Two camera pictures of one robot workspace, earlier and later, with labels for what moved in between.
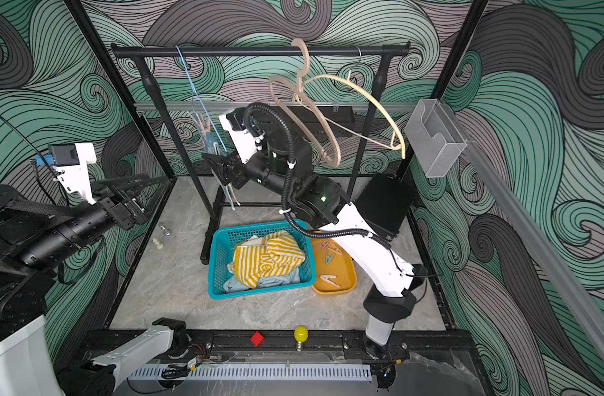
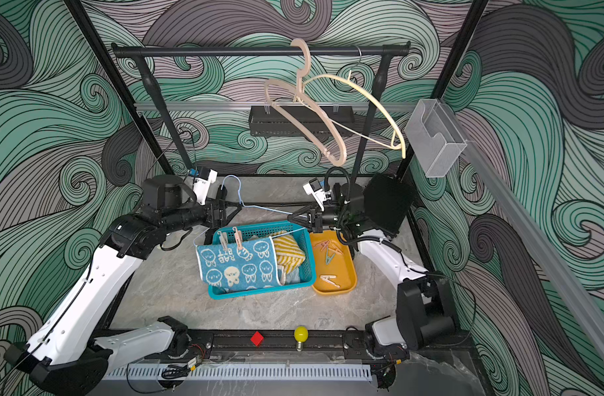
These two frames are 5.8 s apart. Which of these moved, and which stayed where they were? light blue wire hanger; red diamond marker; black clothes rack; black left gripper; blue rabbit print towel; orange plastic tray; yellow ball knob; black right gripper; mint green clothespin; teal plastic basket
Moved: blue rabbit print towel; black right gripper; light blue wire hanger; black left gripper
Stayed: teal plastic basket; yellow ball knob; mint green clothespin; orange plastic tray; red diamond marker; black clothes rack
